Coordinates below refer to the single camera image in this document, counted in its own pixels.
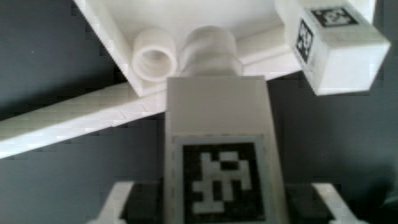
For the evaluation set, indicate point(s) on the white table leg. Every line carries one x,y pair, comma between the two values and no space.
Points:
339,45
223,178

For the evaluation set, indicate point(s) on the white square table top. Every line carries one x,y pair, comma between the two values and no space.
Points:
252,37

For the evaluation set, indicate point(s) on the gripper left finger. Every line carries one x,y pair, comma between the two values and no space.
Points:
111,212

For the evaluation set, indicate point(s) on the white U-shaped obstacle fence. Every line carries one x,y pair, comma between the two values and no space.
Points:
213,105

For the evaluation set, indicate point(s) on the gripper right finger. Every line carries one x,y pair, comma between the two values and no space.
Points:
344,216

